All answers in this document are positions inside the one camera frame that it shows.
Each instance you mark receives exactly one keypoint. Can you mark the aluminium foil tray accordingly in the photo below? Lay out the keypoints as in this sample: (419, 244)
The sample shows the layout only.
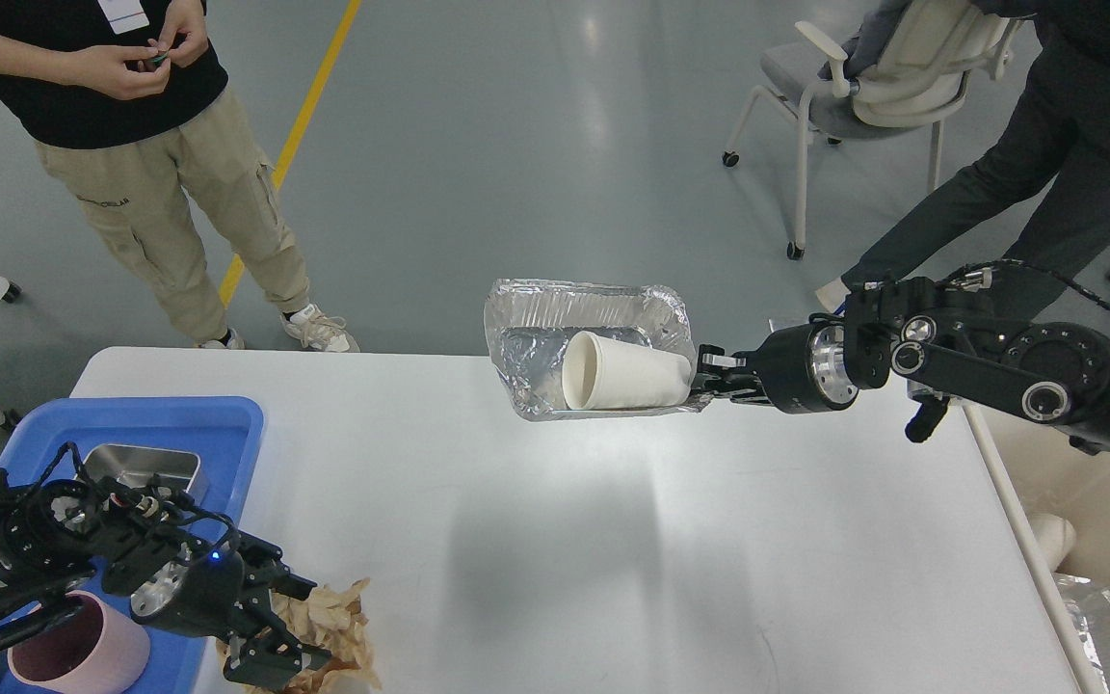
(529, 323)

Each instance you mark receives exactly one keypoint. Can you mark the beige plastic bin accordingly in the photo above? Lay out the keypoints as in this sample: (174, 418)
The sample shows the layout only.
(1034, 469)

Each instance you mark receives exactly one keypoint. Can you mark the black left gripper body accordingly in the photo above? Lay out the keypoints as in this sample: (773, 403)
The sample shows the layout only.
(209, 598)

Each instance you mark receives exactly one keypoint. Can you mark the person in black trousers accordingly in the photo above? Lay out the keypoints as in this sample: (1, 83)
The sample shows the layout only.
(1056, 145)

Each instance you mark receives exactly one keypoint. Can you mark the white office chair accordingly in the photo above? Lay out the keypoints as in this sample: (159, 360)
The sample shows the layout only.
(921, 79)

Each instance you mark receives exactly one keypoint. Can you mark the white paper cup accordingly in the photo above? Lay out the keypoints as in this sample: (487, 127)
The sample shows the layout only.
(601, 373)

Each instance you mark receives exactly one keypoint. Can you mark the blue plastic tray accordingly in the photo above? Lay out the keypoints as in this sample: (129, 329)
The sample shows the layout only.
(224, 432)

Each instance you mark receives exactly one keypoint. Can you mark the foil trash in bin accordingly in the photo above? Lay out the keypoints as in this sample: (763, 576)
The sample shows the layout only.
(1088, 604)

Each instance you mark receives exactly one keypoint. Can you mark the person in beige trousers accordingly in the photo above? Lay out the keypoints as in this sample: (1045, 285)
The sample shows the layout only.
(130, 108)

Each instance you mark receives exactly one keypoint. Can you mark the white tube in bin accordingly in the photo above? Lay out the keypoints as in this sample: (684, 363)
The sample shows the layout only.
(1055, 538)

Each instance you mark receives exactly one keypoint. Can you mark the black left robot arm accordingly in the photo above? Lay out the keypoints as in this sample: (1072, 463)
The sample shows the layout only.
(67, 528)

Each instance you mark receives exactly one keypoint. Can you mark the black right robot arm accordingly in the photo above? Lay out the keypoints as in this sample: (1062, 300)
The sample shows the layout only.
(948, 342)

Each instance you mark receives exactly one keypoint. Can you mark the brown paper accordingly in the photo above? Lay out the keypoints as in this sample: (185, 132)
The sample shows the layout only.
(335, 621)

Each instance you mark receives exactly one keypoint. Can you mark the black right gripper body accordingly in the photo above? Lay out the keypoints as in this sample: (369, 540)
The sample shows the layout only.
(803, 370)

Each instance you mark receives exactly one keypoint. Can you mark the pink mug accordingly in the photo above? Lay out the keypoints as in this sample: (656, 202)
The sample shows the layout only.
(97, 650)

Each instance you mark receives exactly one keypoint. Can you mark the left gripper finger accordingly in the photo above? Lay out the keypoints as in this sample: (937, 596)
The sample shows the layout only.
(264, 571)
(263, 652)

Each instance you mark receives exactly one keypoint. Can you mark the square steel container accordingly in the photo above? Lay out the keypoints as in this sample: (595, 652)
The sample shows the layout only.
(139, 465)

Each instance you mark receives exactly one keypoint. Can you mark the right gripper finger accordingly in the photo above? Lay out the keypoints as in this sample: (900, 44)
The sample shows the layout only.
(733, 377)

